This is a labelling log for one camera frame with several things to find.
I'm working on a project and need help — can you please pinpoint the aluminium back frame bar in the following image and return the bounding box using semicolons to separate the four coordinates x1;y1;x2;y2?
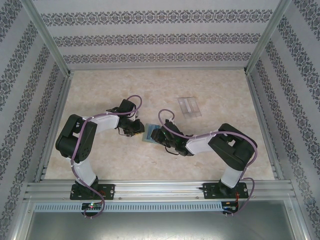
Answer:
67;65;248;72

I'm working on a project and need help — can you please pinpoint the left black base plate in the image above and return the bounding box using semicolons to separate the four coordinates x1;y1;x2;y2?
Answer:
69;183;117;201

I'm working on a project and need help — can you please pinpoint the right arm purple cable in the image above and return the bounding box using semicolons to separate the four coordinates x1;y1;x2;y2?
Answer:
157;109;258;218

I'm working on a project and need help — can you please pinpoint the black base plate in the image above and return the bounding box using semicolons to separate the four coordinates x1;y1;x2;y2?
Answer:
69;183;117;201
203;182;250;200

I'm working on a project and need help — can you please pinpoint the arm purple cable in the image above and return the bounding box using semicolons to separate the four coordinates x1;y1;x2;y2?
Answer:
69;94;144;221
157;109;258;218

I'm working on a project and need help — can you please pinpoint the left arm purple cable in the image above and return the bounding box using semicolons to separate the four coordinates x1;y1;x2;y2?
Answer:
69;94;144;221

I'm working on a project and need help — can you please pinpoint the clear acrylic card stand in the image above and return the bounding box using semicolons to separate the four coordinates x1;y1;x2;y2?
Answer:
176;95;203;119

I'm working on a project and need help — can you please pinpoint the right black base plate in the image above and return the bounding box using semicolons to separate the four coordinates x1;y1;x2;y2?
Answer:
203;182;250;200

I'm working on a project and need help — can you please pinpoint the aluminium mounting rail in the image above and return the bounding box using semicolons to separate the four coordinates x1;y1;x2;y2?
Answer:
23;180;297;201

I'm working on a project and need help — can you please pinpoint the translucent teal card wallet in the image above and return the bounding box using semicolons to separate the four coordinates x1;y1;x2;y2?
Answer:
141;122;165;145

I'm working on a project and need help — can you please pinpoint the aluminium side rail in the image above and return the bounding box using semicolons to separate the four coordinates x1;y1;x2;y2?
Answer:
34;71;75;183
244;71;285;181

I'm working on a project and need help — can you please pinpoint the aluminium frame post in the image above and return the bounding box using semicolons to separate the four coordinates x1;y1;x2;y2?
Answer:
244;0;293;76
18;0;75;77
287;196;316;240
6;196;35;240

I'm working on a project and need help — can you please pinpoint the left controller circuit board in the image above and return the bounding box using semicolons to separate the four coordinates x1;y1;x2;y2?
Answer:
81;202;104;211

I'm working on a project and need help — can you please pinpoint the blue credit card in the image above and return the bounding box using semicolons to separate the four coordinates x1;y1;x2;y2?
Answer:
146;125;160;141

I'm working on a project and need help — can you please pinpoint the slotted grey cable duct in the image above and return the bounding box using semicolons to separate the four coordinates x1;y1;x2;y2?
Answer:
33;201;224;212

